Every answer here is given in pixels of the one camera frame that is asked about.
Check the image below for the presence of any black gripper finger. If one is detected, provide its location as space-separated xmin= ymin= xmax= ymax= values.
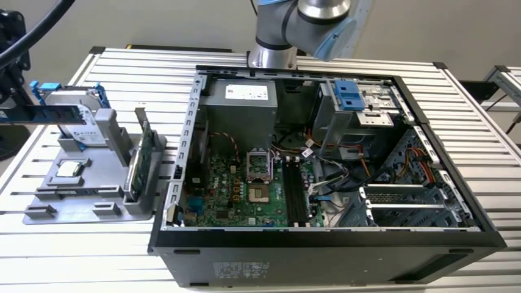
xmin=0 ymin=65 xmax=31 ymax=123

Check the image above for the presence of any grey power supply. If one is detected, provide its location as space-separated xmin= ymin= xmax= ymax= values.
xmin=201 ymin=78 xmax=279 ymax=150

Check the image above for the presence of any metal socket cover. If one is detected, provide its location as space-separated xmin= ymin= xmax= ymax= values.
xmin=246 ymin=148 xmax=273 ymax=184

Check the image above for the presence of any blue RAM stick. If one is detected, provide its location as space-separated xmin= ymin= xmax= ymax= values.
xmin=0 ymin=103 xmax=82 ymax=125

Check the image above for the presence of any aluminium slat side table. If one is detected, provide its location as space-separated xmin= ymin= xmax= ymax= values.
xmin=479 ymin=65 xmax=521 ymax=110

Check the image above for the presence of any green motherboard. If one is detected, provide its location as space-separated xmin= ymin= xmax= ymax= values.
xmin=181 ymin=146 xmax=326 ymax=228

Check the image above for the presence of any black table connector block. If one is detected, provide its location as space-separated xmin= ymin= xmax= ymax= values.
xmin=459 ymin=79 xmax=499 ymax=101

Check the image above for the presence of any CPU socket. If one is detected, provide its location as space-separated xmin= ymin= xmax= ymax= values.
xmin=246 ymin=182 xmax=273 ymax=204

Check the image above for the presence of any silver CPU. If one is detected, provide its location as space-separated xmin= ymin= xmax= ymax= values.
xmin=55 ymin=162 xmax=82 ymax=178

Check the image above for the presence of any hard disk in blue carrier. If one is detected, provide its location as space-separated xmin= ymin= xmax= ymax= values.
xmin=27 ymin=81 xmax=111 ymax=152

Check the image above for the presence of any black round object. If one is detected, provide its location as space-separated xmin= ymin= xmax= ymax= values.
xmin=0 ymin=123 xmax=30 ymax=161

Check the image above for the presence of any twisted fan wire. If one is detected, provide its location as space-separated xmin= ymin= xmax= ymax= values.
xmin=207 ymin=131 xmax=241 ymax=163

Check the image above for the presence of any orange red wire bundle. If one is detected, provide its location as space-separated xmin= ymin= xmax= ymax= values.
xmin=402 ymin=146 xmax=435 ymax=189

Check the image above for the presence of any black cable bundle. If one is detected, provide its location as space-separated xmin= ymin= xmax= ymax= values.
xmin=317 ymin=157 xmax=394 ymax=193

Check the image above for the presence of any graphics card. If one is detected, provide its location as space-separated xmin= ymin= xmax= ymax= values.
xmin=123 ymin=107 xmax=162 ymax=204

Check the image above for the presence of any black PC case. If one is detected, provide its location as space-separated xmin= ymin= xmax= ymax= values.
xmin=145 ymin=63 xmax=507 ymax=289

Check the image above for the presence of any blue plastic drive latch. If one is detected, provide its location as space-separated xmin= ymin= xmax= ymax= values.
xmin=331 ymin=79 xmax=363 ymax=111

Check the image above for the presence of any grey parts rack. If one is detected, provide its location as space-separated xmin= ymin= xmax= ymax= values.
xmin=21 ymin=109 xmax=167 ymax=226

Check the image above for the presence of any black RAM slot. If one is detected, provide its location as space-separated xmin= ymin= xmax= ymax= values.
xmin=287 ymin=157 xmax=299 ymax=227
xmin=293 ymin=157 xmax=305 ymax=227
xmin=283 ymin=157 xmax=295 ymax=227
xmin=298 ymin=157 xmax=310 ymax=227

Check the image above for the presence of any silver disk bay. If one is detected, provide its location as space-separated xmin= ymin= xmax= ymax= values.
xmin=336 ymin=183 xmax=464 ymax=228

